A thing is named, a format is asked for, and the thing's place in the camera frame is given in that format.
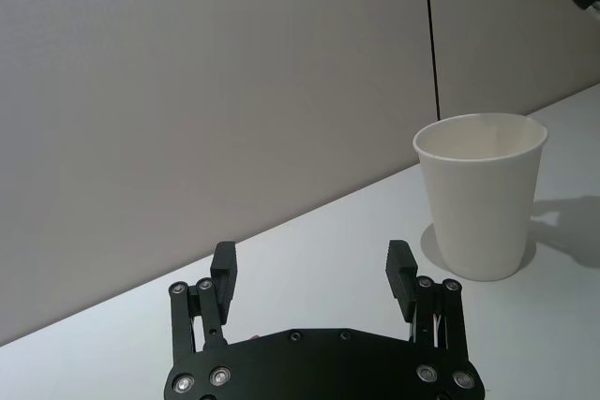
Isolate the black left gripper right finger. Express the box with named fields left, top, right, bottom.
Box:
left=384, top=239, right=471, bottom=357

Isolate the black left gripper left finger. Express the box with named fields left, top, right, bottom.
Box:
left=169, top=241, right=241, bottom=364

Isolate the white paper cup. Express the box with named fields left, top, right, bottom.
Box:
left=412, top=111, right=549, bottom=283

